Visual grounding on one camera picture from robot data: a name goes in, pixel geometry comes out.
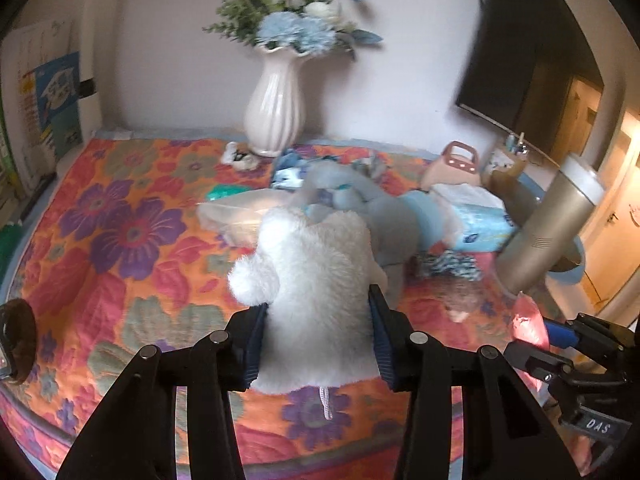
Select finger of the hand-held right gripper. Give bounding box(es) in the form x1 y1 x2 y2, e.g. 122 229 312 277
544 312 637 361
502 341 576 386

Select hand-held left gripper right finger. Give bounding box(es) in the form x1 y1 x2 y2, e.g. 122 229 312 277
367 284 583 480

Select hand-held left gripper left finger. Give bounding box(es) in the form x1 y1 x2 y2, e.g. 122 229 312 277
57 305 268 480

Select pink soft pouch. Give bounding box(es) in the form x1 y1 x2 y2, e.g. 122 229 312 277
510 292 551 391

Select white plush toy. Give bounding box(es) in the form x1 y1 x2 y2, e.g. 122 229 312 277
227 207 388 421

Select blue white patterned cloth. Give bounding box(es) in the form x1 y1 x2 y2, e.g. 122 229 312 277
417 251 482 281

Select grey plush toy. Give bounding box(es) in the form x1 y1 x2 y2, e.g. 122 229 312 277
300 160 463 313

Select teal soft item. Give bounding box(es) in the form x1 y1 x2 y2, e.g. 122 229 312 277
207 187 251 203

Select brown furry pompom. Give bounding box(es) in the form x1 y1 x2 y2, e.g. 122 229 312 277
442 280 488 322

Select clear plastic bag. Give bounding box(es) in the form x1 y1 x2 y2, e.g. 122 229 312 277
196 190 311 246

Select blue white tissue pack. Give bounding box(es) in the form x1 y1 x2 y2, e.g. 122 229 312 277
431 182 518 253

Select floral blanket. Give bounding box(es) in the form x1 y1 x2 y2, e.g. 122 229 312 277
0 132 591 480

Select tan pen holder cup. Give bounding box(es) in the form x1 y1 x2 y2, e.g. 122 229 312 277
486 131 532 186

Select blue printed cloth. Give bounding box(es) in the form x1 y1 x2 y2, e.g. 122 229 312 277
271 146 388 193

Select small black white toy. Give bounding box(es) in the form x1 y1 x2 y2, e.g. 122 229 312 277
222 141 261 171

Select pink toy handbag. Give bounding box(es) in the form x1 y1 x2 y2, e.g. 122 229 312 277
420 141 483 193

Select white ribbed vase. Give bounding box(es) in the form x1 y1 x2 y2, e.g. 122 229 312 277
243 45 307 157

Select dark round object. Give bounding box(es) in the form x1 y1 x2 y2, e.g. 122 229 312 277
0 298 37 386

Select black television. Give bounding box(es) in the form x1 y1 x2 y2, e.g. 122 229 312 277
454 0 606 161

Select blue white artificial flowers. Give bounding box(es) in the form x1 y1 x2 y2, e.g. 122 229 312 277
202 0 383 61

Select blue wall poster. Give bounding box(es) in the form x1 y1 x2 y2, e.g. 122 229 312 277
32 51 83 161

